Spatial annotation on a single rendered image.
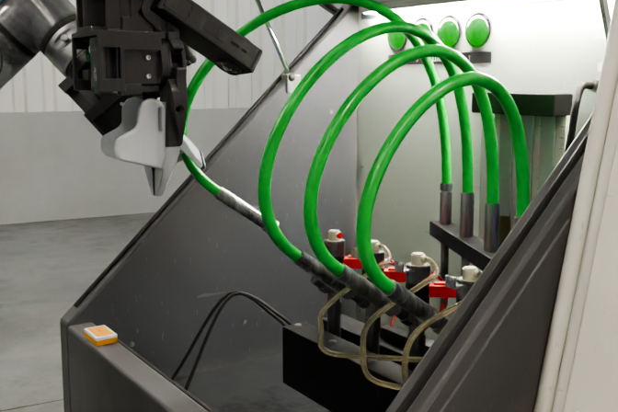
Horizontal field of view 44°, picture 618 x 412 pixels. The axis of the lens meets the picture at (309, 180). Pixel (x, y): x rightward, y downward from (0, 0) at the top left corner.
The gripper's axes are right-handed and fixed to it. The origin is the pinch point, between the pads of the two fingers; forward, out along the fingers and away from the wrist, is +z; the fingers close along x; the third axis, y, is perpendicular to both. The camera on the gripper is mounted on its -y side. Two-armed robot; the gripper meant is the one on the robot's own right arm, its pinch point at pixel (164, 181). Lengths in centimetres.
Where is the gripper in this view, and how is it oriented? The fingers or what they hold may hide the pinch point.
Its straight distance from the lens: 74.8
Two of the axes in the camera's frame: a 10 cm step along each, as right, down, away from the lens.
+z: 0.0, 9.9, 1.3
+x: 5.7, 1.1, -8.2
